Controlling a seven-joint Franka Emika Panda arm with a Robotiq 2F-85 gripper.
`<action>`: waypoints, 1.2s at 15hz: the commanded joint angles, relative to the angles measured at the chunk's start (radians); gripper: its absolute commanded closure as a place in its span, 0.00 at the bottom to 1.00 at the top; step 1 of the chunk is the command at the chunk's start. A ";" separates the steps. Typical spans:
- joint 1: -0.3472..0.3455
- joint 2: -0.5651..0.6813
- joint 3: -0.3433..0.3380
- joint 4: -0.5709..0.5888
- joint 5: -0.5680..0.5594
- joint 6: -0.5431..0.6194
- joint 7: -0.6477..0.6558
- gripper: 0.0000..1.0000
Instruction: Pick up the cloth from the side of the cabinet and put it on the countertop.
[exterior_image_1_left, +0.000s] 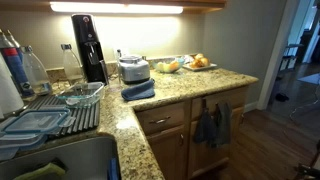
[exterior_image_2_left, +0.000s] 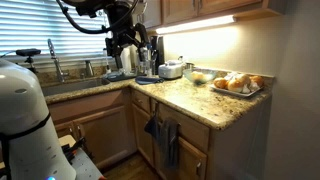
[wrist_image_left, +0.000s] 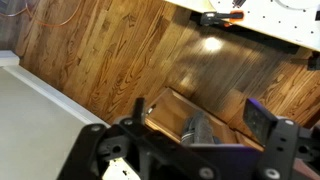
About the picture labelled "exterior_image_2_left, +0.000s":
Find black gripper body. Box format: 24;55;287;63
104;19;143;58

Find folded blue cloth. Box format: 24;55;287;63
134;75;165;86

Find wooden sink cabinet door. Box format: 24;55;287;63
72;105;138;168

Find under cabinet light strip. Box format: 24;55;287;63
155;14;238;35

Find narrow wooden cabinet door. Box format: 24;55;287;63
131;103;155;166

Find wooden cabinet door under towel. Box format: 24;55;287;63
154;126;208;180

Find white dish brush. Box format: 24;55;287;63
103;47;113;75

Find dark ribbed drying mat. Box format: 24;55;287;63
103;70;138;83

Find metal soap dispenser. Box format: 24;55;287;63
83;59;95;78

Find black coffee maker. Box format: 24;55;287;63
149;35;165;76

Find small wooden drawer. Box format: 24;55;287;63
130;89;152;114

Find stainless steel sink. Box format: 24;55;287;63
41;77;111;98

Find black towel hook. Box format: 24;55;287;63
152;101;160;116

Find chrome kitchen faucet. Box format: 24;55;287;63
46;38;70;84

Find small metal pot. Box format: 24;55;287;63
184;61;196;71

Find pale yellow fruit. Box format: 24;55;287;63
190;70;206;83

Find white window blinds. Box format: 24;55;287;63
0;0;113;58

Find clear glass fruit bowl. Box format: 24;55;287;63
182;68;218;85

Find grey hanging towel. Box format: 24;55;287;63
159;118;182;169

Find wooden upper cabinets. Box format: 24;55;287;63
133;0;288;29

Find wide wooden drawer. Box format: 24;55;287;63
156;102;211;153

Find golden bread roll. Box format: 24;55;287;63
213;77;229;90
227;79;245;94
249;75;265;88
234;73;252;87

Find grey robot mounting table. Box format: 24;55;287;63
58;134;104;180

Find white rectangular plate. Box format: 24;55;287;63
209;83;264;98

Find black camera on tripod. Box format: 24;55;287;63
15;48;42;74

